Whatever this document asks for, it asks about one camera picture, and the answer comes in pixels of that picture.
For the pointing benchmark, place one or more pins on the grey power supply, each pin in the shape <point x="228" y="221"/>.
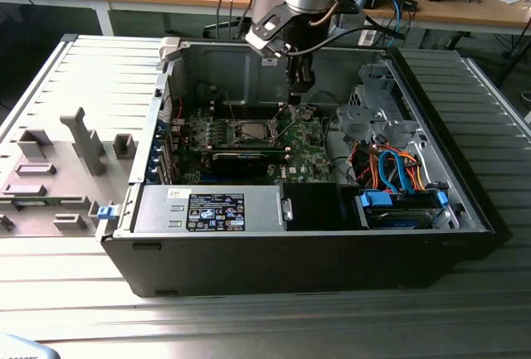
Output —
<point x="157" y="210"/>

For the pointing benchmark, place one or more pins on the silver CPU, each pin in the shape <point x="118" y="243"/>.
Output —
<point x="253" y="131"/>

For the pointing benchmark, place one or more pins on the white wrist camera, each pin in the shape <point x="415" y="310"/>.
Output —
<point x="261" y="44"/>

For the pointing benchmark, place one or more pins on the blue plastic latch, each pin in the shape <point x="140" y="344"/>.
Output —
<point x="105" y="212"/>

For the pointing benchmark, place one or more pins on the CPU socket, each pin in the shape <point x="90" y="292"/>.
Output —
<point x="238" y="135"/>

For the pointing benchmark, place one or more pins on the hard disk in blue carrier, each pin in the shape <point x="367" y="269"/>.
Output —
<point x="398" y="216"/>

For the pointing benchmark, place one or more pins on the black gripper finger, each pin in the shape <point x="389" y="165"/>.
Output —
<point x="300" y="77"/>

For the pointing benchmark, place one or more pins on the black RAM slot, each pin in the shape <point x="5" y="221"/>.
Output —
<point x="222" y="115"/>
<point x="222" y="105"/>
<point x="222" y="112"/>
<point x="222" y="108"/>

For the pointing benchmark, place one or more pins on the green motherboard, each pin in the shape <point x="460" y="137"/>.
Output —
<point x="309" y="147"/>

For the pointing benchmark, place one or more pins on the pale blue teach pendant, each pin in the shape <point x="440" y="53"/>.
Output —
<point x="20" y="348"/>

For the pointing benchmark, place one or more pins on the grey parts rack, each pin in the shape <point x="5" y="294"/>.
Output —
<point x="62" y="168"/>

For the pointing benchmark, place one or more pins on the black PC case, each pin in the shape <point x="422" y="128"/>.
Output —
<point x="290" y="263"/>

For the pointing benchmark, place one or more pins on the pale case release latch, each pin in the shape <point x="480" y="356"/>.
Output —
<point x="170" y="50"/>

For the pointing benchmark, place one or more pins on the grey metal drive cage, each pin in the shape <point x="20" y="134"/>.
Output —
<point x="361" y="116"/>

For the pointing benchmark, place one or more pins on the black graphics card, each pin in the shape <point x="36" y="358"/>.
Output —
<point x="238" y="164"/>

